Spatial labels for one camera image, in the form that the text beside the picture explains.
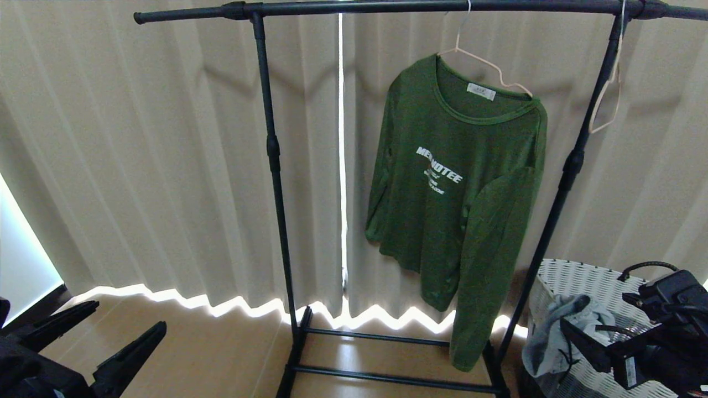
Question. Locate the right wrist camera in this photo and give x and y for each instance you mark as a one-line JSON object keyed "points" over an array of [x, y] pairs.
{"points": [[675, 298]]}

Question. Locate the green printed t-shirt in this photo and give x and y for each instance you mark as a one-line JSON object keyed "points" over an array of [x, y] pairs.
{"points": [[442, 221]]}

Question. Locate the black clothes rack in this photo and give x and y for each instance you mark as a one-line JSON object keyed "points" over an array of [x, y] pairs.
{"points": [[387, 7]]}

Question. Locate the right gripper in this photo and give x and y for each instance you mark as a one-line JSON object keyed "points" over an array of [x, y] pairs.
{"points": [[664, 359]]}

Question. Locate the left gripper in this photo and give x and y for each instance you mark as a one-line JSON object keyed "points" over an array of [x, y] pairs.
{"points": [[33, 376]]}

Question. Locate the pink clothes hanger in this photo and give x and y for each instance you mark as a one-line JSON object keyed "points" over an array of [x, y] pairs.
{"points": [[603, 94], [487, 63]]}

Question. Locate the beige curtain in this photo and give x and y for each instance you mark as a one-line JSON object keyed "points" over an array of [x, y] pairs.
{"points": [[138, 138]]}

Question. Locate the pale grey shorts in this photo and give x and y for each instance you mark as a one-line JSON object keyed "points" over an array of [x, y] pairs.
{"points": [[545, 337]]}

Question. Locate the white laundry basket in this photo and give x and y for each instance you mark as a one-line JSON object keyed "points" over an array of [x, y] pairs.
{"points": [[575, 279]]}

